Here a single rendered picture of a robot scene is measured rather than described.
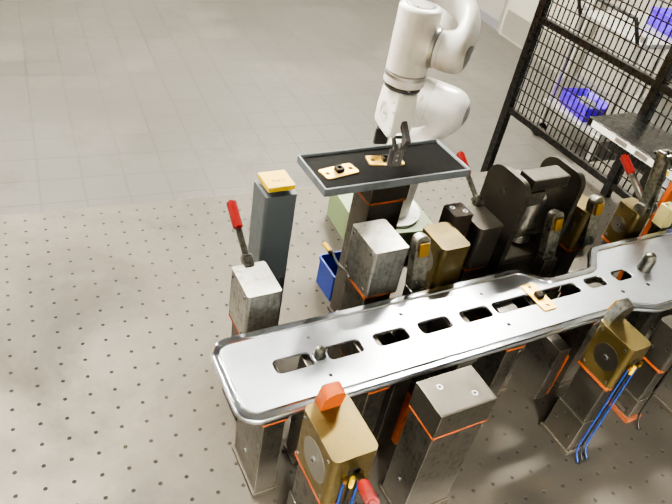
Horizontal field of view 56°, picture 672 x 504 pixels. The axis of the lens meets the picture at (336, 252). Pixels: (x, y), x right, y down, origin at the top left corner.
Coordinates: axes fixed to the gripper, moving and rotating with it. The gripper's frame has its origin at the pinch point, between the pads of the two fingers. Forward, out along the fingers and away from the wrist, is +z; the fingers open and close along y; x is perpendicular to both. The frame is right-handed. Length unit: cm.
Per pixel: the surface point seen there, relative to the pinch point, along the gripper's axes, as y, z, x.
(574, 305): 33, 19, 36
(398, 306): 29.3, 18.7, -3.8
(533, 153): -198, 118, 200
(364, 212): 4.7, 13.1, -4.2
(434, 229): 15.0, 10.7, 8.1
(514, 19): -402, 99, 292
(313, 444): 60, 16, -30
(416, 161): 0.2, 2.7, 7.6
